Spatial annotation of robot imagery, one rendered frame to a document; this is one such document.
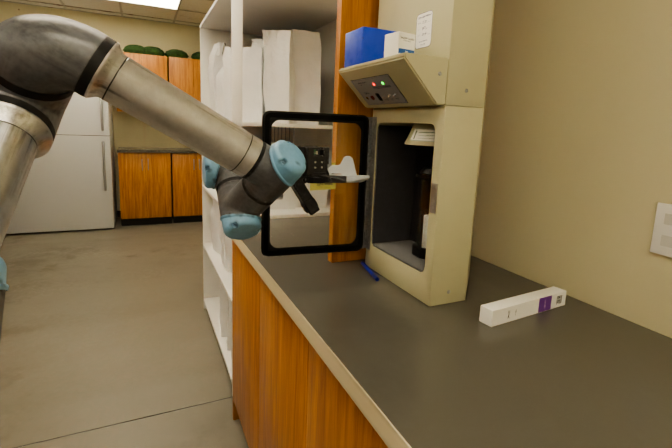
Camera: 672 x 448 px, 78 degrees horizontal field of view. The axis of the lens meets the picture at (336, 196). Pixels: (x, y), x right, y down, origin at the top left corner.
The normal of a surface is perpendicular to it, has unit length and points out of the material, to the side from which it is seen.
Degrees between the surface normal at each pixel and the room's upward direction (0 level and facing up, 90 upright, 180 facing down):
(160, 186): 90
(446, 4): 90
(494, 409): 0
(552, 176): 90
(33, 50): 91
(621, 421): 0
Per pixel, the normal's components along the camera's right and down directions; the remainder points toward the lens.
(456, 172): 0.42, 0.17
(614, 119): -0.91, 0.04
